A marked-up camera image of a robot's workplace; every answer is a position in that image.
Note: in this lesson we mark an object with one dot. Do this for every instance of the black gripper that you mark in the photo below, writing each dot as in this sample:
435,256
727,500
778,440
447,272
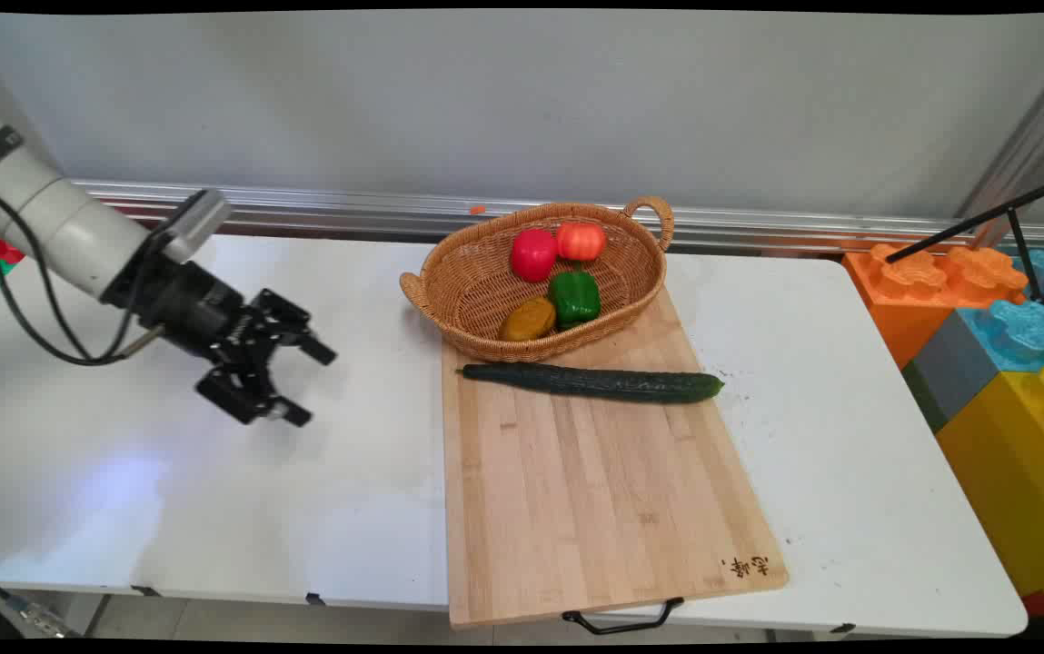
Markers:
185,304

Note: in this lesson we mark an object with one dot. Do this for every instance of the dark green cucumber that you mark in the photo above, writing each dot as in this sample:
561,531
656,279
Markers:
594,382

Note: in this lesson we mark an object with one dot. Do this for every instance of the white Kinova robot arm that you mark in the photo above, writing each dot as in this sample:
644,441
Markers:
76,227

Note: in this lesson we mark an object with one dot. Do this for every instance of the woven wicker basket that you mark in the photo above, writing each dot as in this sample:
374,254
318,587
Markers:
476,291

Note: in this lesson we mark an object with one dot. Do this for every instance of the yellow-brown toy pepper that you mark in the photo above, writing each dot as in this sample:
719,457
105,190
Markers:
529,320

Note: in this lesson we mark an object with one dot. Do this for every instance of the red toy bell pepper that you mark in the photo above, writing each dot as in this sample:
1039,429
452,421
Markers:
533,255

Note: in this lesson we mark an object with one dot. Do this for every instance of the green toy bell pepper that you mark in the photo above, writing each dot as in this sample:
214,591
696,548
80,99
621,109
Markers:
574,298

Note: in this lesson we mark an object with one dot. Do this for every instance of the orange toy pumpkin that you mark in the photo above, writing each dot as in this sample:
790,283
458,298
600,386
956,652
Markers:
581,242

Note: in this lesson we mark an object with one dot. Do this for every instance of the wooden cutting board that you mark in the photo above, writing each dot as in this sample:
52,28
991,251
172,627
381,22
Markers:
594,500

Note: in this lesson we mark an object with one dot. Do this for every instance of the large orange building block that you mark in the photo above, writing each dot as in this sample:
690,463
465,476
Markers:
912,300

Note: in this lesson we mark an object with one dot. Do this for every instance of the large grey building block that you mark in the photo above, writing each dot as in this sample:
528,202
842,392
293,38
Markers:
953,368

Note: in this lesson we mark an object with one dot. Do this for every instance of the large yellow building block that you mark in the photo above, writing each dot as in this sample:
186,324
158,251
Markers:
1012,481

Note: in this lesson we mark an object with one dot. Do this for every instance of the black tripod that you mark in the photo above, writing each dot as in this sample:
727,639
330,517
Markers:
1017,227

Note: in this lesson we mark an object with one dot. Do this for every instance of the large blue building block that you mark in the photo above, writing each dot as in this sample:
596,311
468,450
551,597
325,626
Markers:
1030,331

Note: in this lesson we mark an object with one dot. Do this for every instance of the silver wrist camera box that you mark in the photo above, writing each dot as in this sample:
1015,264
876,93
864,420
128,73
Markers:
197,221

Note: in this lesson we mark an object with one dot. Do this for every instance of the aluminium rail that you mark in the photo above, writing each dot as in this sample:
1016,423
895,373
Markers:
349,211

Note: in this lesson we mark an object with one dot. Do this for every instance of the slanted aluminium post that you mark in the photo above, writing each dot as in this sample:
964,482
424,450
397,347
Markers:
1030,145

